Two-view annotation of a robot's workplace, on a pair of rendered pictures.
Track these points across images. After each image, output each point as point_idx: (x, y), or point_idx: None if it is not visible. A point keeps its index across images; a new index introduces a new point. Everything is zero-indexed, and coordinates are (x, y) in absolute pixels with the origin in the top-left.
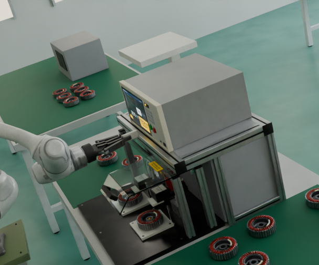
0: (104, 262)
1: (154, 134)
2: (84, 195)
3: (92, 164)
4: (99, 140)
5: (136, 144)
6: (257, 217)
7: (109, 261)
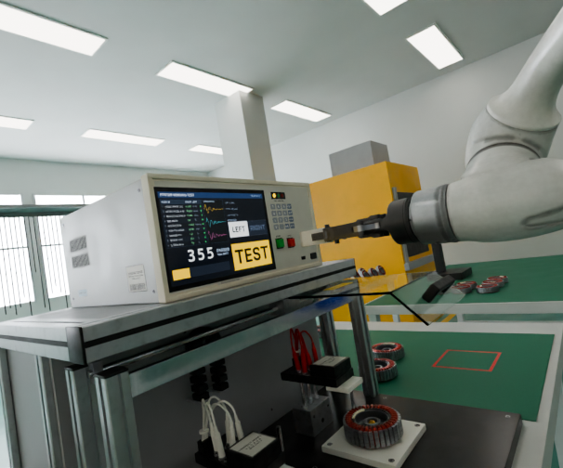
0: (534, 467)
1: (285, 256)
2: None
3: None
4: (353, 222)
5: (228, 335)
6: None
7: (522, 461)
